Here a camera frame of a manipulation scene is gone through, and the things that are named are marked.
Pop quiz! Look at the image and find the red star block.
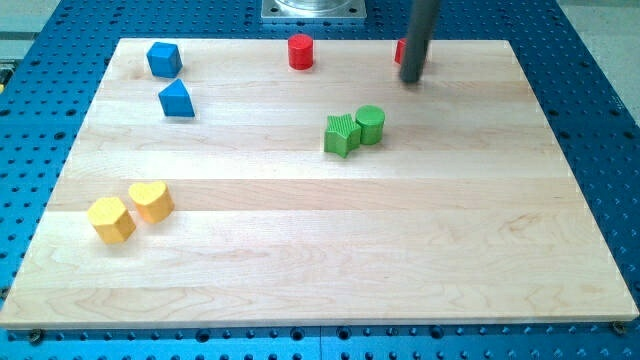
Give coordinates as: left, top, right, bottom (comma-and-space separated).
394, 38, 406, 64

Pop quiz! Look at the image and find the green star block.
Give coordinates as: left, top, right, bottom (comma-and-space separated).
324, 114, 361, 158

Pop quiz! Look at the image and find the wooden board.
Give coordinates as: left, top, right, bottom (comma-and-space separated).
1, 38, 638, 329

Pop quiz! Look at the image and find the green cylinder block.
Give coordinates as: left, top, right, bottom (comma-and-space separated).
356, 105, 386, 145

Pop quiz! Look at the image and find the red cylinder block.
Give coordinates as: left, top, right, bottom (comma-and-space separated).
287, 34, 314, 70

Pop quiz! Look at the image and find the blue triangular prism block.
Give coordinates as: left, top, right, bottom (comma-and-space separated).
158, 79, 195, 117

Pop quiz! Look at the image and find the yellow heart block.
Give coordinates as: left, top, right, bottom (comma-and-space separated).
128, 181, 175, 224

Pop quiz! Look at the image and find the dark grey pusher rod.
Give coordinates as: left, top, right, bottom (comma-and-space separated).
399, 0, 441, 84

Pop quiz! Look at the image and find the blue cube block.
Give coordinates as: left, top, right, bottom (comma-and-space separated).
146, 42, 182, 78

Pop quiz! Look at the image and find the yellow hexagon block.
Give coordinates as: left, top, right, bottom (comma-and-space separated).
87, 197, 136, 244

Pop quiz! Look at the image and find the blue perforated table plate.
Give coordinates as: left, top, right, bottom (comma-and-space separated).
1, 1, 639, 359

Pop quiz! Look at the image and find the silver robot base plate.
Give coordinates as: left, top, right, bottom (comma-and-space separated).
261, 0, 367, 19

